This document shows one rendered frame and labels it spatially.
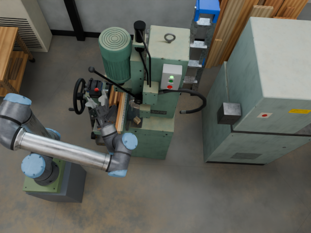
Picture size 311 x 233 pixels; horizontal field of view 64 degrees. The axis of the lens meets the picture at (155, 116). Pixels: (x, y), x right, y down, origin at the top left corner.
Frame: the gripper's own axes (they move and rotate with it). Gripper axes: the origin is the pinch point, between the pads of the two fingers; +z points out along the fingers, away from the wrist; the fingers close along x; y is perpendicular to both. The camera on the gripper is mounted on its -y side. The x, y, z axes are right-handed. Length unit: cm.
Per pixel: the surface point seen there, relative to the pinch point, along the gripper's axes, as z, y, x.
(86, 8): 103, -117, 96
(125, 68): 6.8, -16.3, -13.1
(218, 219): -148, -93, 15
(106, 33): 26.1, -7.1, -18.0
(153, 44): 11.4, -16.8, -37.5
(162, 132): -44, -52, 7
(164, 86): -10.9, -20.5, -31.6
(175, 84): -12.4, -22.2, -37.6
